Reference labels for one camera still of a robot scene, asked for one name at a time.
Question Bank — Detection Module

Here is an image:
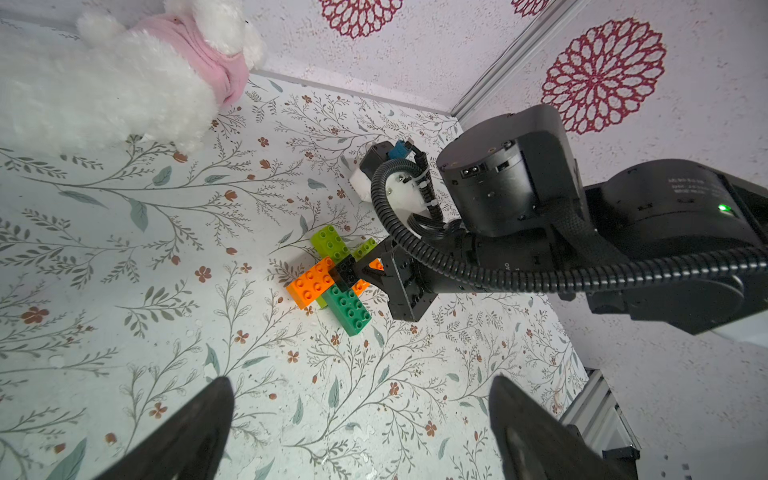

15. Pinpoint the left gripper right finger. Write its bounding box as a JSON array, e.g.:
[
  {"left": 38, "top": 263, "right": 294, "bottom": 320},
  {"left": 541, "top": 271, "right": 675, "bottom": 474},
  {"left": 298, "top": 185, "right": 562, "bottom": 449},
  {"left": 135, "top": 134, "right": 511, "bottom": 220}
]
[{"left": 488, "top": 376, "right": 628, "bottom": 479}]

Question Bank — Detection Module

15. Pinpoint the dark green lego brick bottom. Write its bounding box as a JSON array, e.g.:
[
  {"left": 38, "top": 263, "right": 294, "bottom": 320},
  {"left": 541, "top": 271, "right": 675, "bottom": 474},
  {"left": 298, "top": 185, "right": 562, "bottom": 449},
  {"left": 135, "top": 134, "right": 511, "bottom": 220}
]
[{"left": 322, "top": 286, "right": 371, "bottom": 336}]

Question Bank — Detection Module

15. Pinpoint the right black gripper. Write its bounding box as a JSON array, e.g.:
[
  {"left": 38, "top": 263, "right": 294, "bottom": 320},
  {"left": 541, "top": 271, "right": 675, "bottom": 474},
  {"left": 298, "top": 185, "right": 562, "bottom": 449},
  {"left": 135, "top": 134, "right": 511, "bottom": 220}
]
[{"left": 352, "top": 105, "right": 591, "bottom": 322}]

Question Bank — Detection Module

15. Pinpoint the black lego block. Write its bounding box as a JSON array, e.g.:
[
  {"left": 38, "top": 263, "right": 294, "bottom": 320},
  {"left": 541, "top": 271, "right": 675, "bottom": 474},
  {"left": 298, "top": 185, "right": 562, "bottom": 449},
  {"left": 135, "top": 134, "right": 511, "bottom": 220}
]
[{"left": 330, "top": 255, "right": 360, "bottom": 292}]

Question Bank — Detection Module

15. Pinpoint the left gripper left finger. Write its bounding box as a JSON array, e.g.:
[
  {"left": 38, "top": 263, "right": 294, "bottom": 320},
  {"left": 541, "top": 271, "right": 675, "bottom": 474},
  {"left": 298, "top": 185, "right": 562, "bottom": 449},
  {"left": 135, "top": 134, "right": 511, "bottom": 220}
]
[{"left": 99, "top": 377, "right": 234, "bottom": 479}]

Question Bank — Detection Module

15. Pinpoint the lime lego brick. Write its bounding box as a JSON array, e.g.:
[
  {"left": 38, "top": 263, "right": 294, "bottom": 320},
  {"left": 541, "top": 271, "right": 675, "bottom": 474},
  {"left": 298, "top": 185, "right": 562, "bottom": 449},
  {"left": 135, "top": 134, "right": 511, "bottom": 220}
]
[
  {"left": 311, "top": 225, "right": 350, "bottom": 263},
  {"left": 352, "top": 238, "right": 377, "bottom": 260}
]

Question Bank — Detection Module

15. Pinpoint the orange lego brick bottom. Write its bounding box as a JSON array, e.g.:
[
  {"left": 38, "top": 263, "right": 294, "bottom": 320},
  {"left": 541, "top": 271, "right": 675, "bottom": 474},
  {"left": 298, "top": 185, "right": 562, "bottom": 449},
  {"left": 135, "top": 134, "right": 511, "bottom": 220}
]
[{"left": 286, "top": 257, "right": 335, "bottom": 309}]

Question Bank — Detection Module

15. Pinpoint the white plush toy pink shirt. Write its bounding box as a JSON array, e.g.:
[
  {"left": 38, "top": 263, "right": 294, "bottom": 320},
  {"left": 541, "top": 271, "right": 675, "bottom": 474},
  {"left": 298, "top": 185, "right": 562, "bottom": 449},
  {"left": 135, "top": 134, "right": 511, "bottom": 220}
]
[{"left": 1, "top": 1, "right": 266, "bottom": 155}]

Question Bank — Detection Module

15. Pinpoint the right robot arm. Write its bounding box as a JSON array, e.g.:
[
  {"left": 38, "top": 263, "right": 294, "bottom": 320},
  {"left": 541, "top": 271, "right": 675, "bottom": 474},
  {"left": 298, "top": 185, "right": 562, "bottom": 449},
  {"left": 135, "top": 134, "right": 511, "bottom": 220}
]
[{"left": 334, "top": 104, "right": 767, "bottom": 335}]

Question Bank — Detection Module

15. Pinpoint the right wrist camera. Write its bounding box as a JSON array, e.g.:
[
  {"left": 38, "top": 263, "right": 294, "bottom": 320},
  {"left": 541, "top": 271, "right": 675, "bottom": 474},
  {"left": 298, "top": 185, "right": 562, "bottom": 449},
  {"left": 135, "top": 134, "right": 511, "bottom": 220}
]
[{"left": 349, "top": 140, "right": 433, "bottom": 217}]

